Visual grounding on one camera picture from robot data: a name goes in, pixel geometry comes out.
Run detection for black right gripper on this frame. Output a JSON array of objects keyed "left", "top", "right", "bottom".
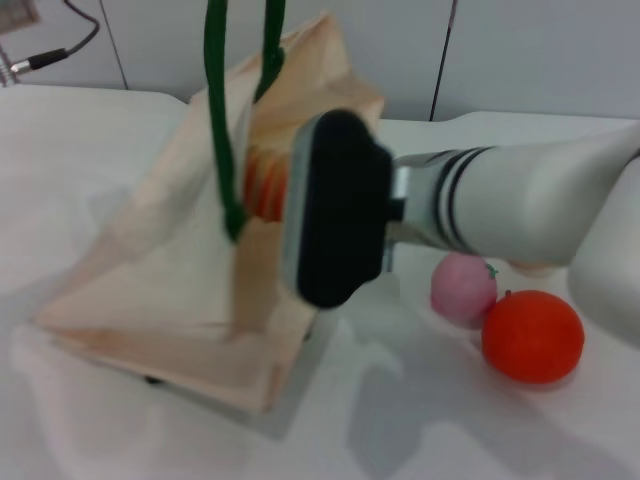
[{"left": 282, "top": 109, "right": 394, "bottom": 311}]

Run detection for orange striped bread loaf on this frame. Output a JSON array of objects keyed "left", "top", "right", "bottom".
[{"left": 242, "top": 149, "right": 290, "bottom": 222}]

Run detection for beige tote bag green handles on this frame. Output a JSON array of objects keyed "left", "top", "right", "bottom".
[{"left": 34, "top": 0, "right": 386, "bottom": 416}]

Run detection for round beige egg yolk pastry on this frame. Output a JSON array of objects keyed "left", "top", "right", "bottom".
[{"left": 508, "top": 259, "right": 557, "bottom": 279}]

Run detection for pink toy peach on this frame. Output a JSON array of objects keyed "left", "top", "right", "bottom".
[{"left": 430, "top": 252, "right": 500, "bottom": 330}]

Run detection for orange toy fruit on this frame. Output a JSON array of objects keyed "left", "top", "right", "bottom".
[{"left": 482, "top": 289, "right": 586, "bottom": 385}]

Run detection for dark left wrist cable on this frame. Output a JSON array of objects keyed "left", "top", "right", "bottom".
[{"left": 10, "top": 0, "right": 101, "bottom": 75}]

